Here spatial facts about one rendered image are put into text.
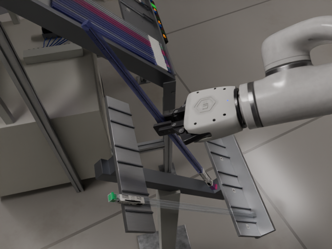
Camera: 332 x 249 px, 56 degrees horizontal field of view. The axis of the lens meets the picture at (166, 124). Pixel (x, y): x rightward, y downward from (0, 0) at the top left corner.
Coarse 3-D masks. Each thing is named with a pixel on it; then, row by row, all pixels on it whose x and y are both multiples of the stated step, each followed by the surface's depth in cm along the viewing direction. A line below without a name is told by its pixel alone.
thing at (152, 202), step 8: (112, 200) 58; (120, 200) 59; (144, 200) 63; (152, 200) 65; (160, 200) 67; (176, 208) 70; (184, 208) 71; (192, 208) 72; (200, 208) 74; (208, 208) 77; (216, 208) 79; (224, 208) 81; (240, 216) 86; (248, 216) 88
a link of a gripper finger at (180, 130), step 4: (156, 124) 62; (160, 124) 61; (164, 124) 61; (168, 124) 61; (156, 128) 62; (160, 128) 62; (164, 128) 61; (168, 128) 61; (172, 128) 61; (176, 128) 60; (180, 128) 59; (160, 132) 62; (164, 132) 62; (168, 132) 62; (172, 132) 61; (176, 132) 60; (180, 132) 58
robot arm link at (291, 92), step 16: (288, 64) 50; (304, 64) 50; (272, 80) 52; (288, 80) 50; (304, 80) 49; (320, 80) 48; (256, 96) 52; (272, 96) 51; (288, 96) 50; (304, 96) 49; (320, 96) 48; (272, 112) 52; (288, 112) 51; (304, 112) 50; (320, 112) 50
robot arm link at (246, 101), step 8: (240, 88) 54; (248, 88) 53; (240, 96) 53; (248, 96) 53; (240, 104) 54; (248, 104) 52; (240, 112) 54; (248, 112) 53; (256, 112) 52; (248, 120) 53; (256, 120) 53
